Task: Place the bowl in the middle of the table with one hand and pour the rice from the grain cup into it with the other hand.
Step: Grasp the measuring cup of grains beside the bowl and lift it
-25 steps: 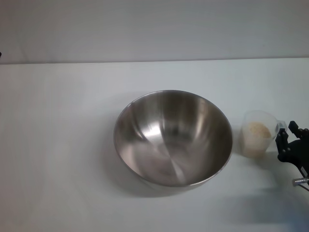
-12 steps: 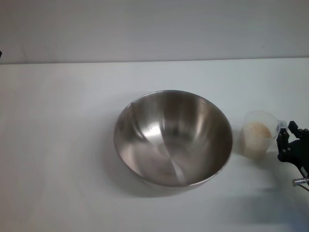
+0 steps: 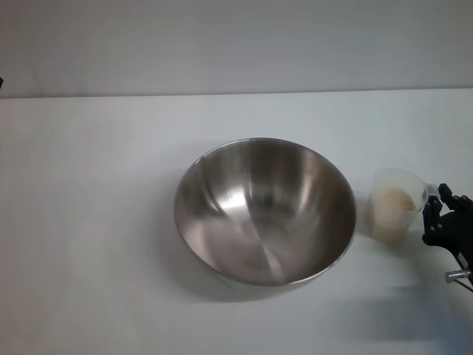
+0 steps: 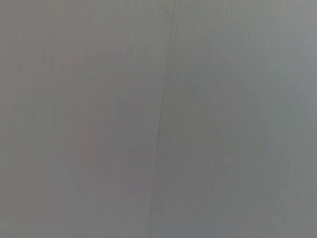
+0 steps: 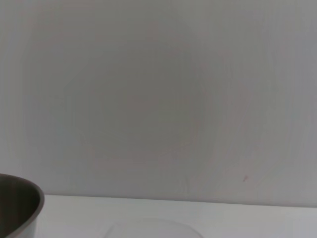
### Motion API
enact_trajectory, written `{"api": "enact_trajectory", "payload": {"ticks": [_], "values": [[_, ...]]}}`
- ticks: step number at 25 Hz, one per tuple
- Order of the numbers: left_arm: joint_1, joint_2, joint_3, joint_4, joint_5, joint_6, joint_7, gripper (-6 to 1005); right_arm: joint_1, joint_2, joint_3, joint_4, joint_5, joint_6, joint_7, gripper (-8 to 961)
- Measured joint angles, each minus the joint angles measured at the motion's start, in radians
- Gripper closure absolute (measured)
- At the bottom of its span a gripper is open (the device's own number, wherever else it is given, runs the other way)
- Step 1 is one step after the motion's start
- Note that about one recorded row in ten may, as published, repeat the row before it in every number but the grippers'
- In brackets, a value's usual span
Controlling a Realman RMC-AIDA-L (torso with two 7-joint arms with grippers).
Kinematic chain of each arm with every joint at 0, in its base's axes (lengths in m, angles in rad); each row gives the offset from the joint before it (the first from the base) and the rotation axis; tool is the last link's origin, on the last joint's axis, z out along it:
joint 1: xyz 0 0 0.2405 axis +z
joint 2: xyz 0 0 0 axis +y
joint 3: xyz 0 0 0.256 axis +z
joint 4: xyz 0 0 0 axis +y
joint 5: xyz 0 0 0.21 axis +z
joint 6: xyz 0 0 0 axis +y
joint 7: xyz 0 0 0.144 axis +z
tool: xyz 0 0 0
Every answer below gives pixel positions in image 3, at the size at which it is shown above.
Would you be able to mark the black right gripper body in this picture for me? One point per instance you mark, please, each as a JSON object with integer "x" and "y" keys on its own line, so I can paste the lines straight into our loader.
{"x": 456, "y": 233}

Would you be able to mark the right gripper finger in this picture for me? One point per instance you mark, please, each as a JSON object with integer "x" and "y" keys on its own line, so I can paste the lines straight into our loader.
{"x": 458, "y": 201}
{"x": 431, "y": 218}

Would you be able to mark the clear plastic measuring cup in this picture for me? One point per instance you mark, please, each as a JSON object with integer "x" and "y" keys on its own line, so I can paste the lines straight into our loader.
{"x": 417, "y": 185}

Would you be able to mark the white rice grains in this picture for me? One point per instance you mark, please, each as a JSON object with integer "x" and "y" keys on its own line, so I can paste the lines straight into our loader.
{"x": 391, "y": 214}

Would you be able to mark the stainless steel mixing bowl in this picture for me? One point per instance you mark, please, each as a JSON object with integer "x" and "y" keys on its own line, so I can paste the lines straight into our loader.
{"x": 258, "y": 229}

